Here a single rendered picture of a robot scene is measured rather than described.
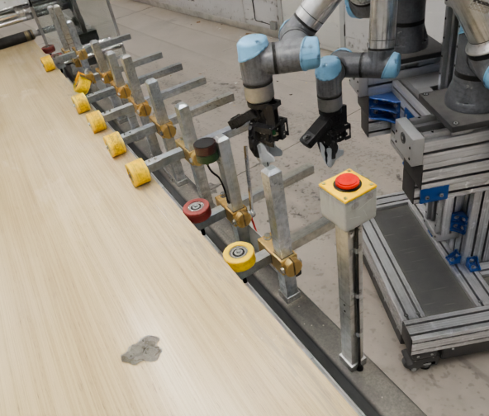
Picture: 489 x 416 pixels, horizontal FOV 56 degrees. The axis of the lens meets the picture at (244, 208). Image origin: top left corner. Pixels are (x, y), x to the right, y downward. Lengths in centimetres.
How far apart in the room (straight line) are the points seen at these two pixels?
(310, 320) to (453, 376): 90
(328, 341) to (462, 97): 74
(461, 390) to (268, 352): 116
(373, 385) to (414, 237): 117
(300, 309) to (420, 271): 89
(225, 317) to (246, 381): 17
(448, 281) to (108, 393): 144
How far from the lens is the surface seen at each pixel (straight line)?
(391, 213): 234
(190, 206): 135
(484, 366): 208
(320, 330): 124
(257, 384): 93
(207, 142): 122
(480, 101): 140
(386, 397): 114
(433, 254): 214
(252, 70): 114
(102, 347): 109
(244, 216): 134
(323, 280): 230
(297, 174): 148
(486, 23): 119
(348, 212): 78
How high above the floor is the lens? 169
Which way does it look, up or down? 37 degrees down
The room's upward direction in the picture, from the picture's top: 12 degrees counter-clockwise
